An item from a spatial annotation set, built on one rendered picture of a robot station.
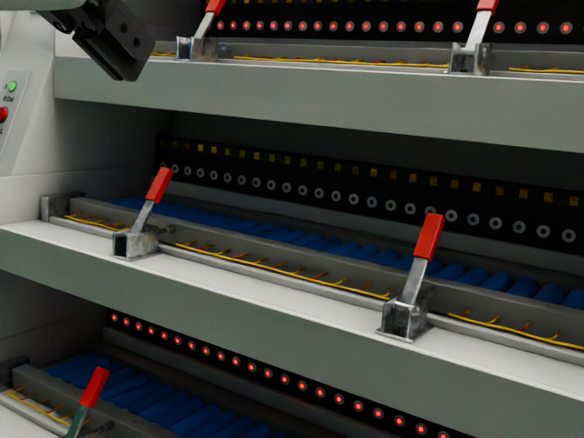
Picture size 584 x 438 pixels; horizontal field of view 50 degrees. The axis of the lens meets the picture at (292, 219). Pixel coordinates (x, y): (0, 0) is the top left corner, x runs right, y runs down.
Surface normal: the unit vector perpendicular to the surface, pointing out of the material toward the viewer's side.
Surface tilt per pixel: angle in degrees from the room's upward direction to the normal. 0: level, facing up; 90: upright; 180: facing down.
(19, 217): 90
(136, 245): 90
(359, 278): 112
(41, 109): 90
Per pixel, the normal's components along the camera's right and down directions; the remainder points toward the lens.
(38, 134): 0.84, 0.17
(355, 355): -0.55, 0.13
